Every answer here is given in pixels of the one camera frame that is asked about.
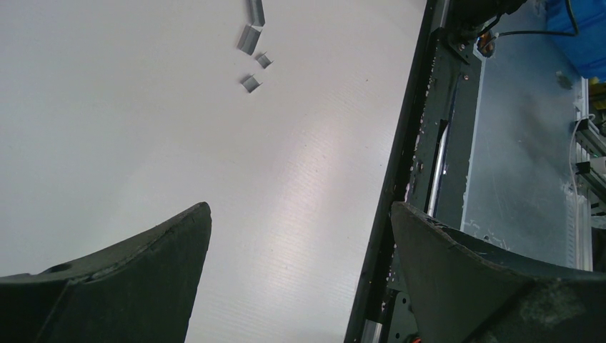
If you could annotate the aluminium frame rails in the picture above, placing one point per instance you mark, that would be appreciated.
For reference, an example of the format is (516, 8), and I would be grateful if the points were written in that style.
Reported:
(590, 141)

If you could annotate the white slotted cable duct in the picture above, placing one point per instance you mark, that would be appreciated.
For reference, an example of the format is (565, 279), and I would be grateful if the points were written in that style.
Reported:
(578, 250)

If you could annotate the silver staple strip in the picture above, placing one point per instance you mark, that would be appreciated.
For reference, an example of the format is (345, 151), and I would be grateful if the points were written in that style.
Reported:
(250, 83)
(256, 12)
(249, 39)
(263, 60)

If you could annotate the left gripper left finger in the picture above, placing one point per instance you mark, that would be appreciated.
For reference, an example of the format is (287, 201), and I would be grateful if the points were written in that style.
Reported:
(141, 289)

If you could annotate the blue object beyond table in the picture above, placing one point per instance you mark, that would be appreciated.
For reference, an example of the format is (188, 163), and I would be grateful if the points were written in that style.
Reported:
(586, 51)

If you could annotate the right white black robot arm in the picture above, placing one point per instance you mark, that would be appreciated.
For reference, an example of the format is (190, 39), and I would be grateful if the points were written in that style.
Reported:
(469, 19)

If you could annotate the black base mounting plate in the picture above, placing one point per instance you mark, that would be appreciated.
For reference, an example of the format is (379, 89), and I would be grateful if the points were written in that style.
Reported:
(427, 167)

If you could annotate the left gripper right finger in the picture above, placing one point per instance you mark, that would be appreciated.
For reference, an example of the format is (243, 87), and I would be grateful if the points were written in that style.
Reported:
(464, 289)

